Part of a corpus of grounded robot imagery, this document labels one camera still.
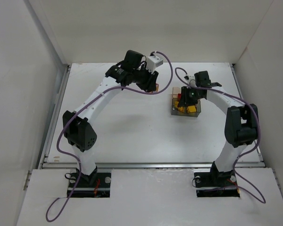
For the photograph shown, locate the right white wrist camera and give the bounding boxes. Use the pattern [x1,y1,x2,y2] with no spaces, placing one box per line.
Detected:
[184,74,196,87]

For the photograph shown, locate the aluminium rail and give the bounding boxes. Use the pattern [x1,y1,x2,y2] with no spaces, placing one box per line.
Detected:
[40,161,265,169]

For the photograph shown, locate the amber clear plastic container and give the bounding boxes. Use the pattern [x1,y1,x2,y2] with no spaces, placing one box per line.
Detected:
[172,87,181,100]

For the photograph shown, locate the grey clear plastic container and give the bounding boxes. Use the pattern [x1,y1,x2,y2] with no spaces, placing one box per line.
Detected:
[171,98,201,117]

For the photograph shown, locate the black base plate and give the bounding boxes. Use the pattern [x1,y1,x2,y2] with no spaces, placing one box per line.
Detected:
[71,172,111,198]
[192,171,240,198]

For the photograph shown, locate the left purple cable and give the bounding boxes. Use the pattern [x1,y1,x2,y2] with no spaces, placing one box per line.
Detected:
[46,50,173,223]

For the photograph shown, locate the yellow printed lego brick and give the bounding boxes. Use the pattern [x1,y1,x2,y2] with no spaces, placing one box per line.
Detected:
[184,105,197,113]

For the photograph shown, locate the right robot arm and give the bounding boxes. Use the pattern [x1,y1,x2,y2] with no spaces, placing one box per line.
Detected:
[178,71,260,188]

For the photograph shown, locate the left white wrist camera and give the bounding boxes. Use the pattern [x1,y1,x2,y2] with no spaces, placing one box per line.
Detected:
[146,55,163,73]

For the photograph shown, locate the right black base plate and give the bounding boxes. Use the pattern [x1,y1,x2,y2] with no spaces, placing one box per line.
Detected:
[192,171,240,198]

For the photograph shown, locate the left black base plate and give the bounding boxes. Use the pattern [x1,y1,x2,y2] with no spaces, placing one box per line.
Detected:
[71,172,111,198]

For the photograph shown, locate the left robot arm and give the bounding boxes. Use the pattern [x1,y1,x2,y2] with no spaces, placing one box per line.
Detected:
[62,50,163,187]

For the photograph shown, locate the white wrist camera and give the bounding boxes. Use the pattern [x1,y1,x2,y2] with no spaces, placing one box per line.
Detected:
[146,55,163,73]
[184,74,196,87]

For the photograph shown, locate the yellow long lego brick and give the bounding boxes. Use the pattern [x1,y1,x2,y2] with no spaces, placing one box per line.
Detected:
[174,100,184,112]

